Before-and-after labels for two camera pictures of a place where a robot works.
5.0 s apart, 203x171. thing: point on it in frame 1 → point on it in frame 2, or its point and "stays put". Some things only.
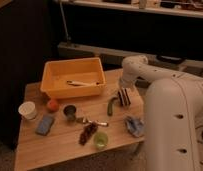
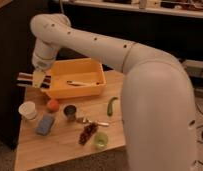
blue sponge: x=44 y=125 stays put
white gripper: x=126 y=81 → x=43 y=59
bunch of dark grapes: x=90 y=129 stays put
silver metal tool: x=84 y=120 stays put
